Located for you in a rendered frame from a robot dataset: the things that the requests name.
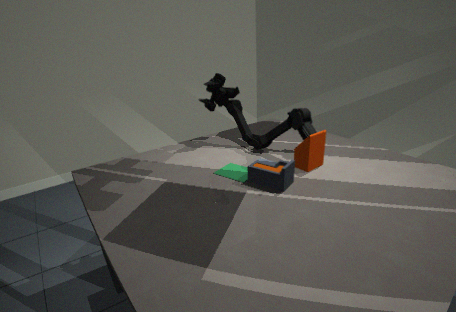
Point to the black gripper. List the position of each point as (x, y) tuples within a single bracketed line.
[(217, 81)]

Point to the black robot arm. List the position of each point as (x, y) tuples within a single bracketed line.
[(298, 119)]

